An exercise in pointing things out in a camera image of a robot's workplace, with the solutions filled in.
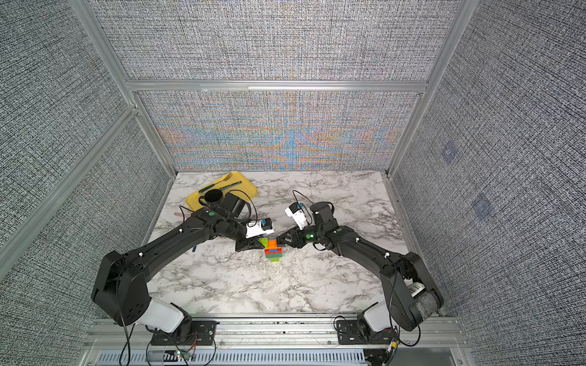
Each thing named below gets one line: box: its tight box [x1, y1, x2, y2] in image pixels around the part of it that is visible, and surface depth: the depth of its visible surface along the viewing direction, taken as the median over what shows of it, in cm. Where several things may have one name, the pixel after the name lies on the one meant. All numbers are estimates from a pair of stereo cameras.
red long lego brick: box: [264, 248, 284, 254], surface depth 83 cm
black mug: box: [198, 189, 224, 209], surface depth 102 cm
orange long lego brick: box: [265, 239, 279, 250], surface depth 82 cm
